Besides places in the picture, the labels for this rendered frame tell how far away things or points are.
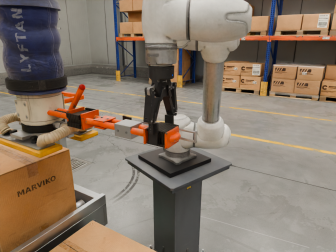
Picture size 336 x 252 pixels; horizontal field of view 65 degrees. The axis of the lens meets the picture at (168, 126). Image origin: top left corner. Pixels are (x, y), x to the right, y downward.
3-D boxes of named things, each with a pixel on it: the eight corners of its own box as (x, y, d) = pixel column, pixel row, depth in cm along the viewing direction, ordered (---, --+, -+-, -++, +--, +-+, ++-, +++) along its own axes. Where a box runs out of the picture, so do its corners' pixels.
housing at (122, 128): (113, 136, 88) (113, 123, 86) (127, 130, 93) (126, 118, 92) (130, 140, 84) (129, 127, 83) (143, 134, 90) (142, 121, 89)
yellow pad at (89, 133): (32, 128, 127) (30, 118, 125) (50, 123, 135) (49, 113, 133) (81, 142, 110) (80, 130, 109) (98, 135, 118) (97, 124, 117)
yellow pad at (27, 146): (-10, 140, 111) (-13, 129, 110) (13, 133, 120) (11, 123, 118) (39, 158, 95) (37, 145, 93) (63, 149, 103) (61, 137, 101)
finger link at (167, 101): (156, 85, 79) (158, 83, 79) (165, 114, 86) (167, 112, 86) (167, 86, 77) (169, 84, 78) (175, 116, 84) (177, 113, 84)
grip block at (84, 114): (65, 126, 98) (63, 111, 96) (86, 120, 105) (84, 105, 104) (81, 130, 93) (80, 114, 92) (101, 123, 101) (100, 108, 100)
